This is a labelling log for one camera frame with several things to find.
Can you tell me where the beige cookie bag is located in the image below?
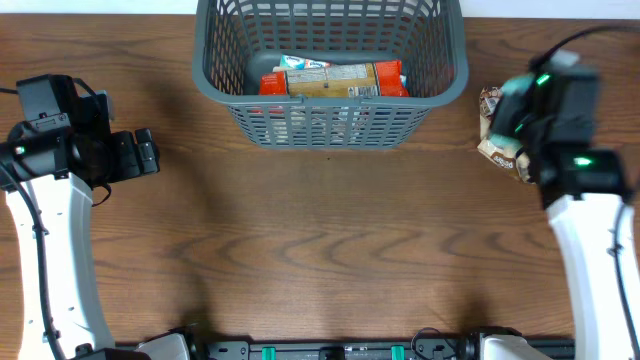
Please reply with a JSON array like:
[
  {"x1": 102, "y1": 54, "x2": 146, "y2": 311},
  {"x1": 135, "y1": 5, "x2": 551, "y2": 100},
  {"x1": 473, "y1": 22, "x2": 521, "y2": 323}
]
[{"x1": 477, "y1": 87, "x2": 533, "y2": 183}]

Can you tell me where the orange cookie package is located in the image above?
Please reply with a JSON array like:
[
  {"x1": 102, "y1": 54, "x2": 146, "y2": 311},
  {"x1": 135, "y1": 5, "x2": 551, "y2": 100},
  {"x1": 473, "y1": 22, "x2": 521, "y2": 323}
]
[{"x1": 259, "y1": 60, "x2": 409, "y2": 98}]

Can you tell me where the Kleenex tissue multipack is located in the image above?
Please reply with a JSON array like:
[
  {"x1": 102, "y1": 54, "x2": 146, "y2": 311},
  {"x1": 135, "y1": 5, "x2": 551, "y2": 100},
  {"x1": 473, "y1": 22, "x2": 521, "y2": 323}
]
[{"x1": 273, "y1": 55, "x2": 407, "y2": 86}]

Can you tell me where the teal snack wrapper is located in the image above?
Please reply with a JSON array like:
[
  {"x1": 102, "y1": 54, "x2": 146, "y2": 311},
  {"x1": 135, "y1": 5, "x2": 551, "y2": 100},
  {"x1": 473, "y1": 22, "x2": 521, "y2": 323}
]
[{"x1": 501, "y1": 73, "x2": 534, "y2": 96}]

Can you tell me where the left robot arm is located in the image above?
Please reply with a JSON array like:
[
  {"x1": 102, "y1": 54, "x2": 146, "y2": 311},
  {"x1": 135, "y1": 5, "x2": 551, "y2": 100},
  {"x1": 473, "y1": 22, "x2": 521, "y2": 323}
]
[{"x1": 1, "y1": 74, "x2": 195, "y2": 359}]

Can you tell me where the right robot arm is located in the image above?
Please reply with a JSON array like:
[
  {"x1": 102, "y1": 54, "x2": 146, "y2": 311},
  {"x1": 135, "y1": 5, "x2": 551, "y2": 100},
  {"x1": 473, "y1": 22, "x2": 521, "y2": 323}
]
[{"x1": 478, "y1": 50, "x2": 639, "y2": 359}]

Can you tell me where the grey plastic basket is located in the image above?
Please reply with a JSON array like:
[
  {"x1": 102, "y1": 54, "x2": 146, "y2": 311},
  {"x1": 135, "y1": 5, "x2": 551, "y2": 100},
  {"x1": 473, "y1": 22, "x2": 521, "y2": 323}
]
[{"x1": 192, "y1": 0, "x2": 469, "y2": 149}]

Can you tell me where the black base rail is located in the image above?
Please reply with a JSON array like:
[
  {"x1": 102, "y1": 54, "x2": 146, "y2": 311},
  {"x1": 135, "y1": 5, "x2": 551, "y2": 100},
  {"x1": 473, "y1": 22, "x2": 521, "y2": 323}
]
[{"x1": 114, "y1": 329, "x2": 576, "y2": 360}]

